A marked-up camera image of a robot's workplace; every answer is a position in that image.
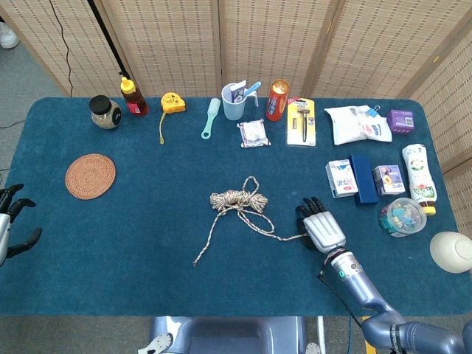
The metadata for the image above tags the braided beige rope bundle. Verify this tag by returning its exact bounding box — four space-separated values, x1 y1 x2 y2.
192 176 309 267

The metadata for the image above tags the black stand pole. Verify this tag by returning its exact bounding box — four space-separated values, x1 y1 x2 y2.
87 0 133 80

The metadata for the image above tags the orange soda can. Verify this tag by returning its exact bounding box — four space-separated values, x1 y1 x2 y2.
265 78 291 122

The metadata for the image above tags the white metal leg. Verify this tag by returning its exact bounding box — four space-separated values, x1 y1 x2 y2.
316 316 327 354

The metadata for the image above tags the white plastic bag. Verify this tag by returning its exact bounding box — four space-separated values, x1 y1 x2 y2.
324 105 393 146

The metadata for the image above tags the white sauce bottle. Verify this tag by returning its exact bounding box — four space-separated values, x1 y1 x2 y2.
401 143 438 216

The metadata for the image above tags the blue toothbrush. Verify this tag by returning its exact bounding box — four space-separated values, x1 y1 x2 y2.
243 80 262 99

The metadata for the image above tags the white blue carton box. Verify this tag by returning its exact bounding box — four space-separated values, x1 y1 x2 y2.
324 159 359 199

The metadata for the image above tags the thin black hanging cable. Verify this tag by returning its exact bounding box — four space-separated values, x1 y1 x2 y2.
49 0 74 97

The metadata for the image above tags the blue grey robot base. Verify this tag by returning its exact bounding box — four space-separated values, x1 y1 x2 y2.
138 316 322 354

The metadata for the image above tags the honey bottle yellow cap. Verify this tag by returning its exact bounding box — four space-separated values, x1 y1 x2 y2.
119 76 150 117

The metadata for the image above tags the white shoe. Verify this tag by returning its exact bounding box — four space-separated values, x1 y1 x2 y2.
0 21 20 49

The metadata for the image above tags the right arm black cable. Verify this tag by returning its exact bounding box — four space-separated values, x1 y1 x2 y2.
317 271 364 329

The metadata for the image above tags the cream round bowl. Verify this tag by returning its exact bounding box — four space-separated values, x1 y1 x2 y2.
429 231 472 274

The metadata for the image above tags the yellow tape measure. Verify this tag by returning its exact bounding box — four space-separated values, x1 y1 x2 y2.
159 91 187 145

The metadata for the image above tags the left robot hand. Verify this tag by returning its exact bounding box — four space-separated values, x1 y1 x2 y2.
0 183 43 267

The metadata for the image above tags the white snack packet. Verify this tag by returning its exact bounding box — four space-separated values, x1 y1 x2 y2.
236 118 272 149

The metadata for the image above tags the clear tub of clips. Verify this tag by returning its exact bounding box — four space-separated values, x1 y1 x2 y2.
378 197 428 238

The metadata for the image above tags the bamboo folding screen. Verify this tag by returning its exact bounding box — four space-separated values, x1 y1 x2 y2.
0 0 472 178

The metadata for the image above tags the light blue cup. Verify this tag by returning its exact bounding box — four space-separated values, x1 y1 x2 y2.
221 83 259 122

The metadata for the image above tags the blue felt table cover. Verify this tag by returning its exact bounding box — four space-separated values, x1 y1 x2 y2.
0 96 466 318

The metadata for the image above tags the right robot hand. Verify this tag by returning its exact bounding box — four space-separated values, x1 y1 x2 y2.
294 196 347 254

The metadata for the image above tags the razor in yellow package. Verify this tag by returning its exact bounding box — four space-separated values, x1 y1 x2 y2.
286 97 318 148

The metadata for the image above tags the glass jar black lid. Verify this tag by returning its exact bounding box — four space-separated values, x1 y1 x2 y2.
88 94 122 131

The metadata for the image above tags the purple fruit print box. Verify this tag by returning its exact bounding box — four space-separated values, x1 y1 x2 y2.
372 164 406 196

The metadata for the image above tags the mint green brush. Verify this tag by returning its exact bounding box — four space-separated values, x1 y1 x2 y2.
201 97 222 140

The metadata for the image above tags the toothpaste tube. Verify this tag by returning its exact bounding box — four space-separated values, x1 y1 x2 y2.
229 80 247 103

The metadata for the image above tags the round woven coaster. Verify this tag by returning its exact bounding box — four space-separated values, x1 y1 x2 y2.
64 153 117 201

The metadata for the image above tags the dark blue long box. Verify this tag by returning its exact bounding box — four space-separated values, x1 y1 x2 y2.
348 153 379 207

